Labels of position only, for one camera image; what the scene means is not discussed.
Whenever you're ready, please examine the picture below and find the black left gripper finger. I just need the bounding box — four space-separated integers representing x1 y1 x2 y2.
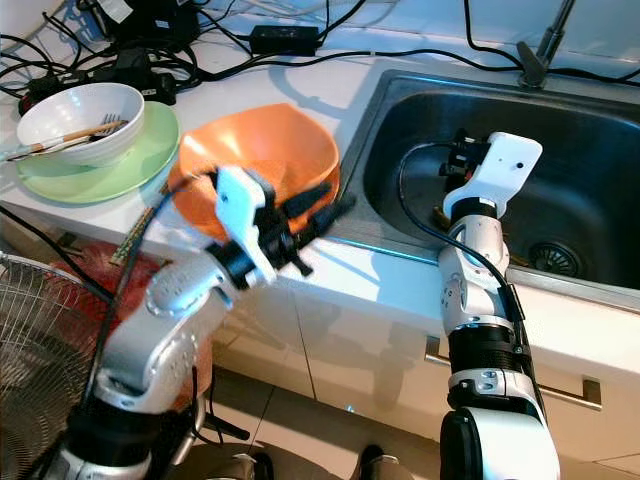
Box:
298 195 359 249
275 177 337 221

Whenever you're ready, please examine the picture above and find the orange plastic bowl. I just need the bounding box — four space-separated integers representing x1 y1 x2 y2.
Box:
175 102 342 239

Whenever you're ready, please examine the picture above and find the brown patterned chopstick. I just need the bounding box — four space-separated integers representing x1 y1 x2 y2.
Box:
114 180 174 264
110 180 169 266

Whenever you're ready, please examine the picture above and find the white kitchen cabinet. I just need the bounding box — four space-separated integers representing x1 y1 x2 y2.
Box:
210 245 640 471

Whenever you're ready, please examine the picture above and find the stainless steel sink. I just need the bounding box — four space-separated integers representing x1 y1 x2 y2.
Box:
323 67 640 303

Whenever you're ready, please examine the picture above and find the round sink drain strainer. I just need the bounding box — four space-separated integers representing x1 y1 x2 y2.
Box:
523 240 578 280

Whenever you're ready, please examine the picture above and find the light green plate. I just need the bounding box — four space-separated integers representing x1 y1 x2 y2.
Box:
14 100 182 207

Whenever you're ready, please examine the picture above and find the black power adapter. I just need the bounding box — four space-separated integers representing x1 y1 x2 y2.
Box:
249 25 324 57

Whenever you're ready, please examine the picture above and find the pale wooden chopstick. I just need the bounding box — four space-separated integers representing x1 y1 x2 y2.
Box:
5 118 126 164
20 120 128 159

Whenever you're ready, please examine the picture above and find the white ceramic bowl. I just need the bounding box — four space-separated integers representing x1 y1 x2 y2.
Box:
16 82 147 168

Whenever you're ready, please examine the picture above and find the black power strip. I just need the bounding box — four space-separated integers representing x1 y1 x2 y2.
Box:
95 52 183 107

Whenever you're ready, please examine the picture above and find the silver fork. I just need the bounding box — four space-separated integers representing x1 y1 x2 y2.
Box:
60 112 128 148

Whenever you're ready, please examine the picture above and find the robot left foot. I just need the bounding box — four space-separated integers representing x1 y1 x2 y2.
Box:
203 452 278 480

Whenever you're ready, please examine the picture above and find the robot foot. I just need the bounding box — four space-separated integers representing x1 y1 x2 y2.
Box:
203 452 278 480
353 445 413 480

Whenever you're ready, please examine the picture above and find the black electronics box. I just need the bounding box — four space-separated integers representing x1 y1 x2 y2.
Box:
100 0 203 51

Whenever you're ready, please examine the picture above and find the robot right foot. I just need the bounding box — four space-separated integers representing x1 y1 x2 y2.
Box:
353 445 413 480

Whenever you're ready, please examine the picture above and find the grey standing fan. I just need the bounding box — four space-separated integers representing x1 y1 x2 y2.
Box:
0 250 249 480

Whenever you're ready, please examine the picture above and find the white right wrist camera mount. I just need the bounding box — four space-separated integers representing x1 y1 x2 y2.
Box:
442 131 544 221

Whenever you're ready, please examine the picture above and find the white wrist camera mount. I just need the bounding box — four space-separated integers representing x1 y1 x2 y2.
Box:
214 165 282 288
442 131 544 221

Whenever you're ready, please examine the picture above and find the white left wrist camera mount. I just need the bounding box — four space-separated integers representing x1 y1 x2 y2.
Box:
214 165 282 288

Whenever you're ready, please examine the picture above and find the black left wrist camera cable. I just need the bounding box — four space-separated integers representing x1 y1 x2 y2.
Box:
82 170 223 411

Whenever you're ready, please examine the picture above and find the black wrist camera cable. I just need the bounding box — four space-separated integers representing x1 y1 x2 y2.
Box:
82 170 223 411
396 140 539 333

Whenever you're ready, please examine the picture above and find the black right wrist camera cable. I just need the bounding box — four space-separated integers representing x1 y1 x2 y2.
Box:
396 140 539 333

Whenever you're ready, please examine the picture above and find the black hanging power cable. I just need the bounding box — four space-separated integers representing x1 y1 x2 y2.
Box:
0 60 113 301

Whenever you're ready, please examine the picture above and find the metal cabinet handle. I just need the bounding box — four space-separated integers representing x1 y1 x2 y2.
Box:
422 334 604 413

